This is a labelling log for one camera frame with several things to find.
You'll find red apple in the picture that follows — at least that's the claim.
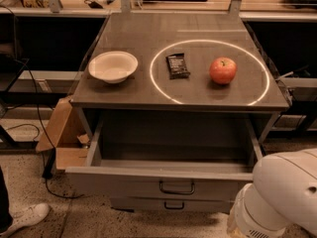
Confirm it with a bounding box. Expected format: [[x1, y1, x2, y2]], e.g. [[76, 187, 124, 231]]
[[209, 57, 238, 85]]

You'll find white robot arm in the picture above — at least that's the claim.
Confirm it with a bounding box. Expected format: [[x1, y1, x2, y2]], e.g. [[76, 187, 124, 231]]
[[227, 148, 317, 238]]

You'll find brown cardboard box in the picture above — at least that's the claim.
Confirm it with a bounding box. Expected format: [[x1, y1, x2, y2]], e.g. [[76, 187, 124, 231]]
[[36, 97, 90, 170]]

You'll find grey drawer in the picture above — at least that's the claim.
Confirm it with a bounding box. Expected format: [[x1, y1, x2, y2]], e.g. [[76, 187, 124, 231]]
[[110, 197, 232, 213], [66, 113, 262, 201]]

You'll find white bowl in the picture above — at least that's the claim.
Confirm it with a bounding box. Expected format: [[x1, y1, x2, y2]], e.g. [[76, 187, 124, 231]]
[[88, 51, 139, 84]]

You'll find black floor cable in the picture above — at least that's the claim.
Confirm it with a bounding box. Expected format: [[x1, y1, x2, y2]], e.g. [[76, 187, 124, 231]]
[[0, 58, 85, 200]]

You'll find black top drawer handle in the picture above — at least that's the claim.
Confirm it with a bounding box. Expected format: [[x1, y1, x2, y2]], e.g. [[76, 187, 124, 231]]
[[158, 181, 195, 195]]

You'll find white sneaker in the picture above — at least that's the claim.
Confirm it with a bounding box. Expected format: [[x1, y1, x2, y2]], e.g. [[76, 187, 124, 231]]
[[0, 203, 50, 238]]

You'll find black snack bar wrapper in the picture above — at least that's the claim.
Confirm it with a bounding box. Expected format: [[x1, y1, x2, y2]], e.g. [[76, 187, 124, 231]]
[[165, 53, 190, 79]]

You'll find dark trouser leg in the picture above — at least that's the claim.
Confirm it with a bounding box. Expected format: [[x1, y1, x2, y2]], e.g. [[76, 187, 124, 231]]
[[0, 168, 13, 233]]

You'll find grey bottom drawer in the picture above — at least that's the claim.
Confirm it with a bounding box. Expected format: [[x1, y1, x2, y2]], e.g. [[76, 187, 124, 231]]
[[110, 197, 232, 213]]

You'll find grey top drawer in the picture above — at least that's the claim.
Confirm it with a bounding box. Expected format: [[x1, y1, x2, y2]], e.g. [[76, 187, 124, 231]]
[[66, 113, 262, 201]]

